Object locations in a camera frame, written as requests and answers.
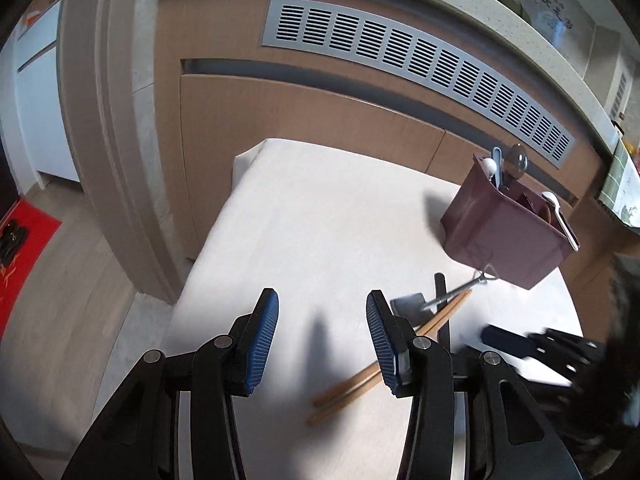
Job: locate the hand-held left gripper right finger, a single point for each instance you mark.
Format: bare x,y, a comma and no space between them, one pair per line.
382,345

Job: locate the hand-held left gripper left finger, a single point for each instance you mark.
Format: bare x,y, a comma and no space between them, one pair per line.
260,340

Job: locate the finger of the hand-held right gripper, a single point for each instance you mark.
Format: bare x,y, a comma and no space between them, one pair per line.
562,352
507,341

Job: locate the small metal shovel spoon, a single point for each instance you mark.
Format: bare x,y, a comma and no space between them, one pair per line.
407,306

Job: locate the maroon plastic utensil holder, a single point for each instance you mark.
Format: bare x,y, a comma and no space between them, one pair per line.
495,230

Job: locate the white plastic spoon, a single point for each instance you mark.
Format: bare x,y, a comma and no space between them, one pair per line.
565,222

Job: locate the wooden spoon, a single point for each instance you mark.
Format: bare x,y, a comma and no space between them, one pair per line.
547,215

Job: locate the white ball-ended spoon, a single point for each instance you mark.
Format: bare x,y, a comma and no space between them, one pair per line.
487,165

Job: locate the large shiny metal spoon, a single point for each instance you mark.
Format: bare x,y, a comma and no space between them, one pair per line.
515,162

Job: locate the blue-grey spoon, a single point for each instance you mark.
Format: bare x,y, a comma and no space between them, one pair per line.
497,160

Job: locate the white tablecloth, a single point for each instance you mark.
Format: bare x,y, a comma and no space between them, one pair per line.
310,240

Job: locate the green checked towel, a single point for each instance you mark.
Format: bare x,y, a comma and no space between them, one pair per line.
620,185

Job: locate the wooden base cabinet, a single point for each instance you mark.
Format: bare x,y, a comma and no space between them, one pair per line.
300,110

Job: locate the red floor mat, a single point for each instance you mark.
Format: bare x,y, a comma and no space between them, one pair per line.
25,280

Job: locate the grey vent grille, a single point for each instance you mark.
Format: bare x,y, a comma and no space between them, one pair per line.
425,67

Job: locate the white cabinet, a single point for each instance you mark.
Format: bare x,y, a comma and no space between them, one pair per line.
40,100

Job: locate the speckled kitchen countertop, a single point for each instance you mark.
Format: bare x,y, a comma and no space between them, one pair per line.
450,5

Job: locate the cartoon wall poster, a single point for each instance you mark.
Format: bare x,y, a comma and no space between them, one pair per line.
540,0

